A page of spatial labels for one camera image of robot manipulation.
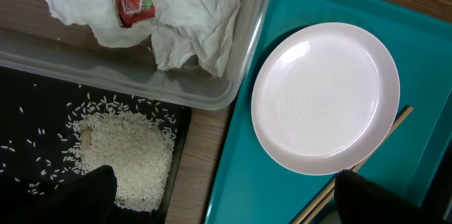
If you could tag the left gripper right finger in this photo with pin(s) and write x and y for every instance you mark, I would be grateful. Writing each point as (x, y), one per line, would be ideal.
(360, 201)

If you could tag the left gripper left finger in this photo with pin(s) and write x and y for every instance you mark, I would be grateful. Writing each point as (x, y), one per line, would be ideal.
(87, 199)

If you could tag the pile of rice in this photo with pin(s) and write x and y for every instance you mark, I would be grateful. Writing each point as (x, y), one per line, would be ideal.
(136, 149)

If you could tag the white napkin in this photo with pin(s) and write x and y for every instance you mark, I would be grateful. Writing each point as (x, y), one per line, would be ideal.
(180, 29)

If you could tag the wooden chopstick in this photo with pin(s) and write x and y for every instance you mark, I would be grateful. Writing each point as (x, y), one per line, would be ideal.
(318, 207)
(400, 118)

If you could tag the black tray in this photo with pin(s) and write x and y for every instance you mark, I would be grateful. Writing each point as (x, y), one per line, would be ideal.
(37, 114)

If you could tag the large white plate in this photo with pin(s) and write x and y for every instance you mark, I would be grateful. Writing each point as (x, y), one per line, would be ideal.
(325, 98)

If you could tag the teal serving tray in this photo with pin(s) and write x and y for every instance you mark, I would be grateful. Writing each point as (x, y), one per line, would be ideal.
(250, 187)

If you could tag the clear plastic bin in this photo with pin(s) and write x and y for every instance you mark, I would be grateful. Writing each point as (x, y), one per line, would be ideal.
(33, 41)

